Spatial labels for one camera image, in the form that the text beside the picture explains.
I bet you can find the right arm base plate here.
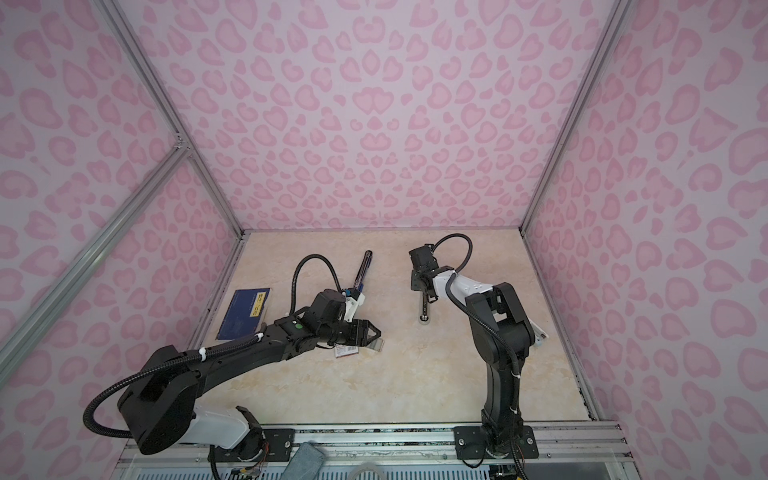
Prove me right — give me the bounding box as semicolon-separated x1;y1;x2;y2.
452;425;540;461

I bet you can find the grey cloth pad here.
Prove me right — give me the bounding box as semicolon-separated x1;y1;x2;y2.
280;443;326;480

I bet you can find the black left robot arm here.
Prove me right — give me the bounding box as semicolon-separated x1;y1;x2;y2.
118;289;381;460

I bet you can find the blue black stapler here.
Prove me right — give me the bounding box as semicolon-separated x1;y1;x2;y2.
352;250;373;295

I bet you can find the aluminium front rail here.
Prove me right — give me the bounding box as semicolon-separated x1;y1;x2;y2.
110;421;640;480

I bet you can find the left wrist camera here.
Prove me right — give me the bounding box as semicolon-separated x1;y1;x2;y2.
343;288;365;323

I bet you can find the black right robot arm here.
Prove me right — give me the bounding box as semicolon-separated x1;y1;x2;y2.
409;244;539;460

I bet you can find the dark blue booklet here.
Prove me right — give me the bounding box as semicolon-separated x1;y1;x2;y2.
216;288;271;341

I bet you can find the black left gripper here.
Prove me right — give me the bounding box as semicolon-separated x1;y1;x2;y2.
320;318;384;345

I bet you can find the red white staple box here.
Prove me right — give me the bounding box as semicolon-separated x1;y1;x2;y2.
334;345;359;359

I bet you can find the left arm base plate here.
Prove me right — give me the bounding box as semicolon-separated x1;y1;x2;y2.
208;428;296;463

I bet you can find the silver staple tray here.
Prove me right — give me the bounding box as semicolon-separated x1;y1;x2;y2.
367;338;384;352

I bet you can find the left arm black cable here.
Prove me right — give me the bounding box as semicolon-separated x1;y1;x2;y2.
82;253;344;439

